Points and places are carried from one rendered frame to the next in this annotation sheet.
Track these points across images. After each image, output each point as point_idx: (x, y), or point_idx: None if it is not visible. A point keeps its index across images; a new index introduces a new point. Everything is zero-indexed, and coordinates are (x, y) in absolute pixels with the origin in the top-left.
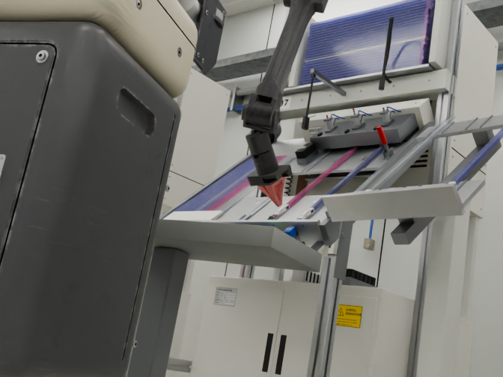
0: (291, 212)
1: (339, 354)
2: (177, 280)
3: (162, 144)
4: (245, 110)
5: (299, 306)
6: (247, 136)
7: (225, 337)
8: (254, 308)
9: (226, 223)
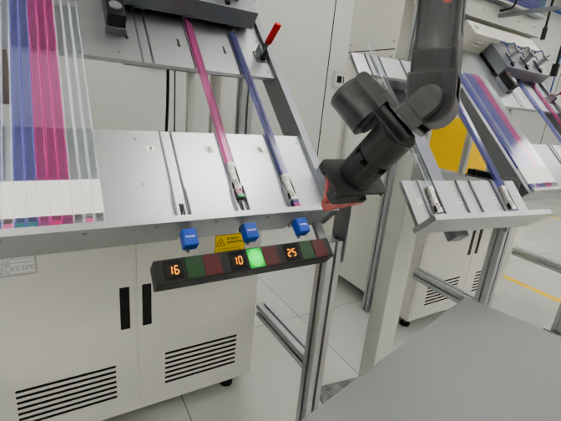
0: (247, 175)
1: (224, 281)
2: None
3: None
4: (441, 105)
5: (163, 247)
6: (399, 144)
7: (33, 316)
8: (83, 266)
9: (174, 223)
